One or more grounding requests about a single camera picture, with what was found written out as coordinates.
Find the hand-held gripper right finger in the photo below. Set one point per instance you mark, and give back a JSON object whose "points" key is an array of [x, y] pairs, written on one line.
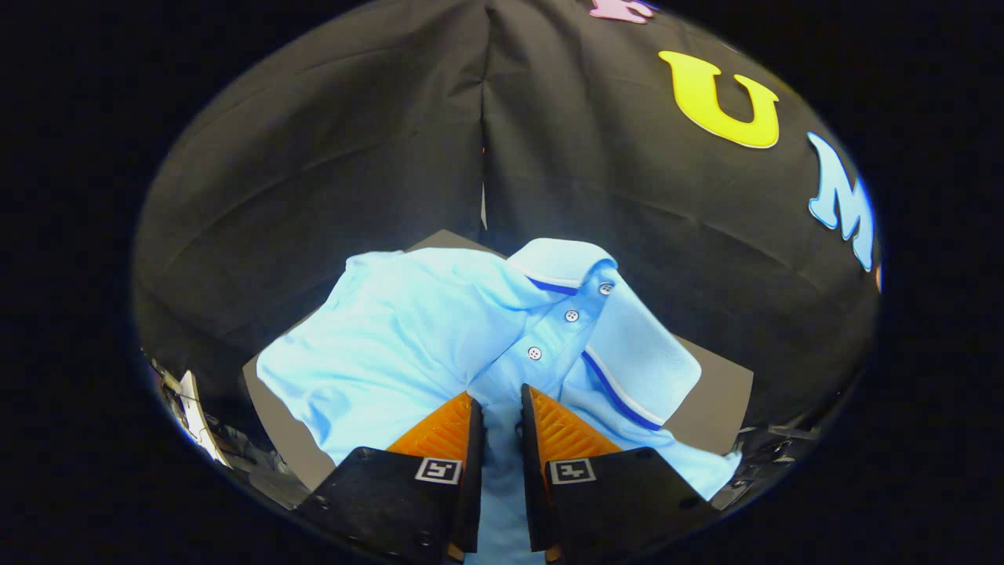
{"points": [[532, 471]]}

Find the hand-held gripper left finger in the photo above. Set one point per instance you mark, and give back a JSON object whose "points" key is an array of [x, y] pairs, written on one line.
{"points": [[473, 471]]}

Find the light blue polo shirt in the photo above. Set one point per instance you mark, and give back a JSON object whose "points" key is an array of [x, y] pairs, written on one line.
{"points": [[392, 337]]}

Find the dark topped grey cabinet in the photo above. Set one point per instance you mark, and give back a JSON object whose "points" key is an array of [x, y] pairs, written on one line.
{"points": [[710, 392]]}

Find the white plastic device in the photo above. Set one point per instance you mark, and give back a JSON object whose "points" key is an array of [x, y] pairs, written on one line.
{"points": [[194, 416]]}

